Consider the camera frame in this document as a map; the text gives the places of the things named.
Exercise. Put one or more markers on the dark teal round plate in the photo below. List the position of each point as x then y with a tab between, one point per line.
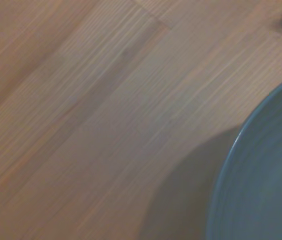
263	170

